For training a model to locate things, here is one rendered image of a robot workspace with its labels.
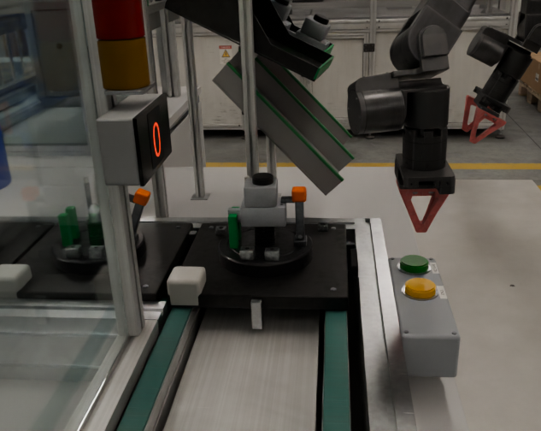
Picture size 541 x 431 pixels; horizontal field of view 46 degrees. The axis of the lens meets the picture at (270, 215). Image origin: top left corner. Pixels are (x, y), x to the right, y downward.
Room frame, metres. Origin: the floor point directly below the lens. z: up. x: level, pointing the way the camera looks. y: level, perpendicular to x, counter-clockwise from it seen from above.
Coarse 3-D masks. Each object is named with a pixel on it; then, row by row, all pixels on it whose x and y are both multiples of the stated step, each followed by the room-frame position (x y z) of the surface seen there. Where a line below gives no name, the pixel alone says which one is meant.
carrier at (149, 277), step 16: (144, 224) 0.98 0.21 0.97; (160, 224) 0.98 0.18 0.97; (176, 224) 0.98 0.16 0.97; (192, 224) 0.98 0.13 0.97; (144, 240) 0.88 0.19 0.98; (160, 240) 0.91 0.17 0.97; (176, 240) 0.91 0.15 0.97; (144, 256) 0.86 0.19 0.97; (160, 256) 0.86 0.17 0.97; (176, 256) 0.86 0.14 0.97; (144, 272) 0.81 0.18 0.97; (160, 272) 0.80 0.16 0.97; (144, 288) 0.76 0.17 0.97; (160, 288) 0.76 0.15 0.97
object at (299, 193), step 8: (296, 192) 0.83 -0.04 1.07; (304, 192) 0.83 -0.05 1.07; (288, 200) 0.84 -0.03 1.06; (296, 200) 0.83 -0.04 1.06; (304, 200) 0.83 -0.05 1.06; (296, 208) 0.83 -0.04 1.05; (296, 216) 0.83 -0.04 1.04; (296, 224) 0.83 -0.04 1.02; (296, 232) 0.84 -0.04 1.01; (304, 232) 0.84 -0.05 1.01
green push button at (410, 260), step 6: (402, 258) 0.82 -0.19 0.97; (408, 258) 0.81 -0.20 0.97; (414, 258) 0.81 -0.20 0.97; (420, 258) 0.81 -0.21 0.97; (402, 264) 0.80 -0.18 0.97; (408, 264) 0.80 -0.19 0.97; (414, 264) 0.80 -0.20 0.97; (420, 264) 0.79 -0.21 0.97; (426, 264) 0.80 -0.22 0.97; (408, 270) 0.79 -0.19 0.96; (414, 270) 0.79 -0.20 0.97; (420, 270) 0.79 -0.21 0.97
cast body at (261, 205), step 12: (252, 180) 0.84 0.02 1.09; (264, 180) 0.83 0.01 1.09; (276, 180) 0.85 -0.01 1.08; (252, 192) 0.83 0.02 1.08; (264, 192) 0.82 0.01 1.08; (276, 192) 0.83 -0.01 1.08; (252, 204) 0.83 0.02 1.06; (264, 204) 0.82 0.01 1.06; (276, 204) 0.82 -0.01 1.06; (240, 216) 0.84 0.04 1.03; (252, 216) 0.83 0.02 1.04; (264, 216) 0.82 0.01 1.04; (276, 216) 0.82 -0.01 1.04
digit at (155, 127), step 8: (152, 112) 0.66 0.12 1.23; (152, 120) 0.66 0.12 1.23; (160, 120) 0.69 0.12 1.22; (152, 128) 0.66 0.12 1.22; (160, 128) 0.69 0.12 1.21; (152, 136) 0.65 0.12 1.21; (160, 136) 0.68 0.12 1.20; (152, 144) 0.65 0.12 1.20; (160, 144) 0.68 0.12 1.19; (152, 152) 0.65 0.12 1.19; (160, 152) 0.68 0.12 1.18; (152, 160) 0.64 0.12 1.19; (160, 160) 0.67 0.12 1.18
